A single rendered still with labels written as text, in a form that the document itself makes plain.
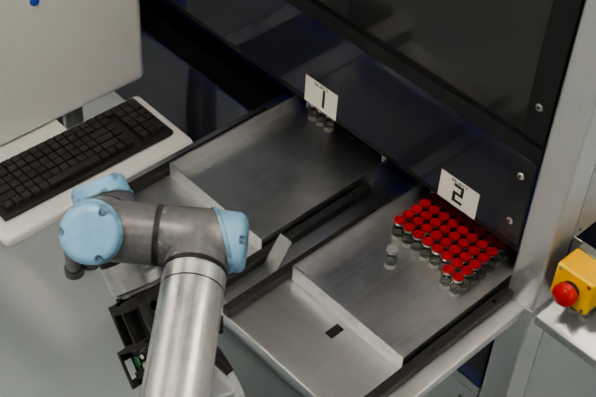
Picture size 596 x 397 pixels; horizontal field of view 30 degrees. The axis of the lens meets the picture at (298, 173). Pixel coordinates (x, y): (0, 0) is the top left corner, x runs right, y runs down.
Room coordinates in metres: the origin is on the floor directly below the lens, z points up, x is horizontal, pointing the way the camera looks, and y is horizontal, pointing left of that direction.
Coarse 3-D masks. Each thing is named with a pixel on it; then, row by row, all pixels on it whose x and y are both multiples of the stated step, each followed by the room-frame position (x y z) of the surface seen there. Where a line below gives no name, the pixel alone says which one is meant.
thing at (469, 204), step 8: (448, 176) 1.40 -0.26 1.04; (440, 184) 1.41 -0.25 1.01; (448, 184) 1.40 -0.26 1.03; (464, 184) 1.38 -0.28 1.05; (440, 192) 1.41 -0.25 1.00; (448, 192) 1.40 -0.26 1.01; (464, 192) 1.37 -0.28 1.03; (472, 192) 1.36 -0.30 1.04; (448, 200) 1.39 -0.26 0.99; (464, 200) 1.37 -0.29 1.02; (472, 200) 1.36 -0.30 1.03; (464, 208) 1.37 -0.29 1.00; (472, 208) 1.36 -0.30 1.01; (472, 216) 1.36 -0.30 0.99
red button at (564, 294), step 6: (564, 282) 1.20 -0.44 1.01; (558, 288) 1.19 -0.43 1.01; (564, 288) 1.19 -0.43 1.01; (570, 288) 1.19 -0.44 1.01; (558, 294) 1.19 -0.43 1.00; (564, 294) 1.18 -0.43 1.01; (570, 294) 1.18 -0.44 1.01; (576, 294) 1.18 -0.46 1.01; (558, 300) 1.18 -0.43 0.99; (564, 300) 1.18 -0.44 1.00; (570, 300) 1.17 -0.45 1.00; (576, 300) 1.18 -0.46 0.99; (564, 306) 1.18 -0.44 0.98; (570, 306) 1.18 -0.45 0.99
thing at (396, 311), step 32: (416, 192) 1.51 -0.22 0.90; (384, 224) 1.43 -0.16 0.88; (320, 256) 1.33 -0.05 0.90; (352, 256) 1.35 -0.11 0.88; (384, 256) 1.35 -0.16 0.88; (416, 256) 1.36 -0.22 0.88; (512, 256) 1.38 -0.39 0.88; (320, 288) 1.24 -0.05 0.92; (352, 288) 1.27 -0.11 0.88; (384, 288) 1.28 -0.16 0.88; (416, 288) 1.28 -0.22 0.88; (480, 288) 1.29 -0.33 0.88; (352, 320) 1.19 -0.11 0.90; (384, 320) 1.21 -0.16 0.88; (416, 320) 1.21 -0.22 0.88; (448, 320) 1.22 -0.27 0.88; (384, 352) 1.13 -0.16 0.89; (416, 352) 1.13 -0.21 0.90
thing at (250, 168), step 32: (256, 128) 1.68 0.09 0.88; (288, 128) 1.68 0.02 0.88; (320, 128) 1.69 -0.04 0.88; (192, 160) 1.56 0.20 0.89; (224, 160) 1.58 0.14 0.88; (256, 160) 1.58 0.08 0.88; (288, 160) 1.59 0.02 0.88; (320, 160) 1.60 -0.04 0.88; (352, 160) 1.60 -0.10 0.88; (384, 160) 1.57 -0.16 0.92; (192, 192) 1.48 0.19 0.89; (224, 192) 1.49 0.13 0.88; (256, 192) 1.50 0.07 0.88; (288, 192) 1.50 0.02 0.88; (320, 192) 1.51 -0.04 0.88; (256, 224) 1.41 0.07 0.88; (288, 224) 1.39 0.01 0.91
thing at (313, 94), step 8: (312, 80) 1.64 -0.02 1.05; (312, 88) 1.64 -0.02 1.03; (320, 88) 1.62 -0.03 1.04; (304, 96) 1.65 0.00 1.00; (312, 96) 1.63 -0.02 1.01; (320, 96) 1.62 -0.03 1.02; (328, 96) 1.61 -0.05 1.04; (336, 96) 1.59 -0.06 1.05; (312, 104) 1.63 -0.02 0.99; (320, 104) 1.62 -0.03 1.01; (328, 104) 1.60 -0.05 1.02; (336, 104) 1.59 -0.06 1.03; (328, 112) 1.60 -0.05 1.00
